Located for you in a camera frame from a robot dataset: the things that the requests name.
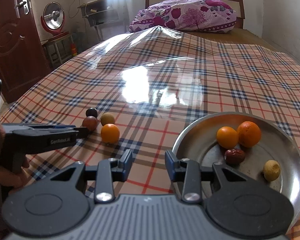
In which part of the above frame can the reddish brown plum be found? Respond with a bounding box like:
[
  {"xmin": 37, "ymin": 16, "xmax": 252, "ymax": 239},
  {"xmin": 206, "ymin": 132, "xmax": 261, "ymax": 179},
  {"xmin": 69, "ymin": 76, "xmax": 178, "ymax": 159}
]
[{"xmin": 82, "ymin": 116, "xmax": 97, "ymax": 132}]

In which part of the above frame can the green-brown longan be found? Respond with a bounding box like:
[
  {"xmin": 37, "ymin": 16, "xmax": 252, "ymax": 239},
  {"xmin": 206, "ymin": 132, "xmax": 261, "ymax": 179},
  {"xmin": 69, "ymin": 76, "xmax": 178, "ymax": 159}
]
[{"xmin": 100, "ymin": 112, "xmax": 115, "ymax": 126}]

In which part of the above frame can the small orange kumquat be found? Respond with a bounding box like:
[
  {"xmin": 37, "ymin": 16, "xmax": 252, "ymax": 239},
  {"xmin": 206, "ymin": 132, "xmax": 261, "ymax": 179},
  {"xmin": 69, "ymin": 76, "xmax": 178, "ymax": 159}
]
[{"xmin": 101, "ymin": 124, "xmax": 120, "ymax": 144}]

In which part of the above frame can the dried red jujube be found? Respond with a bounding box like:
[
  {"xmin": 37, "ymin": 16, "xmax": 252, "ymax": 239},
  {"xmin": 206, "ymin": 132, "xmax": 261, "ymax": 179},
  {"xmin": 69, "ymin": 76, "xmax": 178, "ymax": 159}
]
[{"xmin": 224, "ymin": 148, "xmax": 245, "ymax": 166}]

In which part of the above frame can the oval orange kumquat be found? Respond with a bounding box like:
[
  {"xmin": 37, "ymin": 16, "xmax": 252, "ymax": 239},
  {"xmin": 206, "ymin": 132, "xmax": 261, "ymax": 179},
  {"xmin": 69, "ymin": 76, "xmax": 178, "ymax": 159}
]
[{"xmin": 216, "ymin": 126, "xmax": 238, "ymax": 150}]

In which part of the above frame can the large orange tangerine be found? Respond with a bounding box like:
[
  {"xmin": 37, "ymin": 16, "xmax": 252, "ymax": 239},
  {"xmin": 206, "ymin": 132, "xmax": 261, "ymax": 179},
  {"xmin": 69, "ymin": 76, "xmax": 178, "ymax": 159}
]
[{"xmin": 237, "ymin": 121, "xmax": 262, "ymax": 148}]

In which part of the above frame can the yellow-brown longan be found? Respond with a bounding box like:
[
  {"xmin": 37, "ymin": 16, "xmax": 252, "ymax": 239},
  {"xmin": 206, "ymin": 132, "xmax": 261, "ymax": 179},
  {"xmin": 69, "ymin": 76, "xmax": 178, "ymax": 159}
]
[{"xmin": 263, "ymin": 160, "xmax": 281, "ymax": 181}]

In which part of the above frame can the left hand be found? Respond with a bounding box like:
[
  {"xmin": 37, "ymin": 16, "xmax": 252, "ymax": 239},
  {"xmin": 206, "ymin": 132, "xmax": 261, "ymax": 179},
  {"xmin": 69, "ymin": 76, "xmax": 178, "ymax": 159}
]
[{"xmin": 0, "ymin": 125, "xmax": 31, "ymax": 188}]

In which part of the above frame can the dark purple grape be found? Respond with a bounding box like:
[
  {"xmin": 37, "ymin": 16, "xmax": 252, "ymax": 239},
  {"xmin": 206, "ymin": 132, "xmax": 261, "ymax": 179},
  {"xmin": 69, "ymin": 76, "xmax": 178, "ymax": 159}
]
[{"xmin": 85, "ymin": 107, "xmax": 98, "ymax": 119}]

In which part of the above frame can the plaid plastic tablecloth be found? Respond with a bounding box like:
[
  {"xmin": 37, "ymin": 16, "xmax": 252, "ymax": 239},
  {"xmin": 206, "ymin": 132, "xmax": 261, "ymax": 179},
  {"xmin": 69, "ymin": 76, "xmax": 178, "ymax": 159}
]
[{"xmin": 0, "ymin": 25, "xmax": 300, "ymax": 240}]

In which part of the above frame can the dark brown wooden door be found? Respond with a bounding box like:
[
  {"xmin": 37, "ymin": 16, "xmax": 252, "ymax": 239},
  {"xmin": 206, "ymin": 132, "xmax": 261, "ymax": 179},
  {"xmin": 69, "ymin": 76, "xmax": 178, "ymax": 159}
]
[{"xmin": 0, "ymin": 0, "xmax": 51, "ymax": 103}]

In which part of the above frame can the round metal plate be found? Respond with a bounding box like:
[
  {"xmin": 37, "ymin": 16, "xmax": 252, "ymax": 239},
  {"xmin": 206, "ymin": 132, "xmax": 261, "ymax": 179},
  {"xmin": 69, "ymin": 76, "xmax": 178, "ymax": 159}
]
[{"xmin": 172, "ymin": 112, "xmax": 300, "ymax": 226}]

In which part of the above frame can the red spray can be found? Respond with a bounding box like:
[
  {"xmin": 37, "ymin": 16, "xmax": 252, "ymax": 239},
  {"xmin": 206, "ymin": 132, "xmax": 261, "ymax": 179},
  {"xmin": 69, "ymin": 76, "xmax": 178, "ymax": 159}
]
[{"xmin": 70, "ymin": 43, "xmax": 77, "ymax": 57}]

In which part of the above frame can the small wooden stool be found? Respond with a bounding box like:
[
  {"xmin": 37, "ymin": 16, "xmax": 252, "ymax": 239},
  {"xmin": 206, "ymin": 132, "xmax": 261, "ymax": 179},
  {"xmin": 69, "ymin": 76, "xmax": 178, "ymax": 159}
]
[{"xmin": 42, "ymin": 33, "xmax": 74, "ymax": 69}]

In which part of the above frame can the red electric heater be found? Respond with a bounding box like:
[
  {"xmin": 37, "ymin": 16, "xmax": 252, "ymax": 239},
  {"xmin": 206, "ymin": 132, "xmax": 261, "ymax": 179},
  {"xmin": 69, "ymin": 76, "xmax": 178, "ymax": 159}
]
[{"xmin": 40, "ymin": 2, "xmax": 69, "ymax": 41}]

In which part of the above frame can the metal shelf desk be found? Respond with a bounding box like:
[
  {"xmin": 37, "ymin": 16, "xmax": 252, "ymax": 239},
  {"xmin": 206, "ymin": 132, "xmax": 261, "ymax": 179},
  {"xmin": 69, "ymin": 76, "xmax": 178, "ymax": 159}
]
[{"xmin": 78, "ymin": 0, "xmax": 129, "ymax": 42}]

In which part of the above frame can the woven bamboo bed mat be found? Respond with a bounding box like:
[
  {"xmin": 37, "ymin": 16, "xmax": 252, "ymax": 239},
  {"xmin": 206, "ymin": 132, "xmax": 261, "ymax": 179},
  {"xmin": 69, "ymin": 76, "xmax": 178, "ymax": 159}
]
[{"xmin": 186, "ymin": 28, "xmax": 271, "ymax": 48}]

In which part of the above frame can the purple floral folded quilt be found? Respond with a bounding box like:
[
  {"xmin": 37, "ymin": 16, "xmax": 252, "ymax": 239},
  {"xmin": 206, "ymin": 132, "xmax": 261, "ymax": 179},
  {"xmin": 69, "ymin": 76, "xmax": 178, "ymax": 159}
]
[{"xmin": 129, "ymin": 0, "xmax": 237, "ymax": 33}]

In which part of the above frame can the silver door handle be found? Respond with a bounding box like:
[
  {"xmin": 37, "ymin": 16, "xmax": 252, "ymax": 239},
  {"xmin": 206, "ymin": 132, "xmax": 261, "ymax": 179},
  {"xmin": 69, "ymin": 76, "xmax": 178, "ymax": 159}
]
[{"xmin": 14, "ymin": 0, "xmax": 30, "ymax": 15}]

